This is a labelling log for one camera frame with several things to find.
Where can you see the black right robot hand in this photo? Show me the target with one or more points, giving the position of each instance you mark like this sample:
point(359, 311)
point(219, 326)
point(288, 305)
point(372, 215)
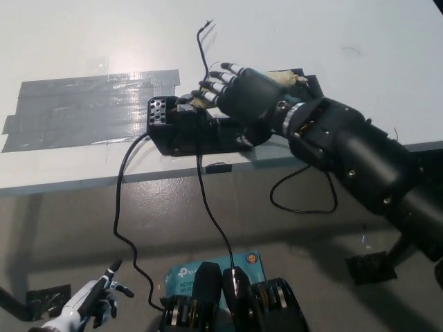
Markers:
point(252, 97)

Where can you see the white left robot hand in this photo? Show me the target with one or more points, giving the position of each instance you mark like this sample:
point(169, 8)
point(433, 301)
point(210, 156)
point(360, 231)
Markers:
point(83, 304)

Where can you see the tape-wrapped soldering iron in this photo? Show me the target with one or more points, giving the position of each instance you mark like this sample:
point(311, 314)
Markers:
point(287, 77)

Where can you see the black soldering station base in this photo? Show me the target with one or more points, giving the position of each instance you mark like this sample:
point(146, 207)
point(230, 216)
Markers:
point(187, 138)

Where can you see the black robot torso blocks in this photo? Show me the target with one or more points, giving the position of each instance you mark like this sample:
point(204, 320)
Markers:
point(207, 294)

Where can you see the black floor tape patch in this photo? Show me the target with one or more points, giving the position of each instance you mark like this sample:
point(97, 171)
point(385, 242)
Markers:
point(368, 268)
point(41, 301)

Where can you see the black tape patch on tabletop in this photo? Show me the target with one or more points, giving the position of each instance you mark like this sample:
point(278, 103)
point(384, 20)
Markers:
point(313, 88)

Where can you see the black stand leg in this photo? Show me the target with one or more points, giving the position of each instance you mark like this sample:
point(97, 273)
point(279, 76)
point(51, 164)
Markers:
point(398, 252)
point(10, 301)

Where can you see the small black tape strip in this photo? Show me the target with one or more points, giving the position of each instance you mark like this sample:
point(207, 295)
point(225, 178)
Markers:
point(218, 168)

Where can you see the teal TP-Link box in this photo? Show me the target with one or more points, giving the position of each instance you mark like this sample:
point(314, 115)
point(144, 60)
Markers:
point(181, 276)

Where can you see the grey duct tape patch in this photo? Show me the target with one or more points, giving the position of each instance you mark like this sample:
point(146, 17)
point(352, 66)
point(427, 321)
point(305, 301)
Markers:
point(86, 109)

